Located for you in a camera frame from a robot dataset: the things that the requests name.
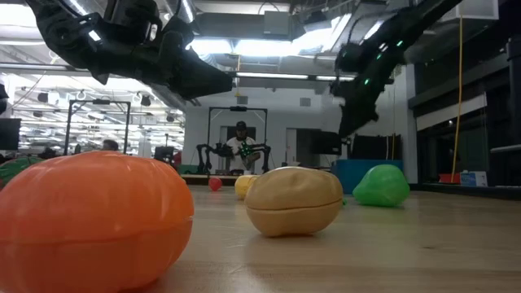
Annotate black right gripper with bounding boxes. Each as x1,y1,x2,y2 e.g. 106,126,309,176
330,68,394,140

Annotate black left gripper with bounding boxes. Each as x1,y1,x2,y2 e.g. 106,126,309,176
87,11,234,101

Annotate teal plastic tupperware container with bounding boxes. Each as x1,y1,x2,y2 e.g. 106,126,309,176
330,159,405,195

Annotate green toy bell pepper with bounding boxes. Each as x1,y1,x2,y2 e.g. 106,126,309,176
352,164,411,208

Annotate yellow toy banana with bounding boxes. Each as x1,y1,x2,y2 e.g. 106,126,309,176
234,174,261,201

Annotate black panel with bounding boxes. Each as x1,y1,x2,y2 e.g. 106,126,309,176
350,133,404,161

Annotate black monitor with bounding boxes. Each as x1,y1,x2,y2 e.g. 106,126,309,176
311,129,344,156
0,117,22,151

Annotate tan toy potato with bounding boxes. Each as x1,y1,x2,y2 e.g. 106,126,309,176
243,165,345,238

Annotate background wooden table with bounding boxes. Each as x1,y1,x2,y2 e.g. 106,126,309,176
181,173,262,187

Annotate blue box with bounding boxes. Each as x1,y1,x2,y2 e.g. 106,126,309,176
459,170,488,188

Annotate orange toy pumpkin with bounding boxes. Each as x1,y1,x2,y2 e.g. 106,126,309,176
0,150,195,293

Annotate black gantry frame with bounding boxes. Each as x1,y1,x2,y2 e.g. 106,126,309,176
206,106,269,176
63,98,132,156

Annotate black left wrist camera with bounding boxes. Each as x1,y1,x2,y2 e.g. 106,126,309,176
103,0,163,44

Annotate grey ceiling duct box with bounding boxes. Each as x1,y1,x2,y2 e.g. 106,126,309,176
262,10,292,37

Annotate yellow hanging cord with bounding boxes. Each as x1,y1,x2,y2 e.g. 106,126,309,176
449,15,465,184

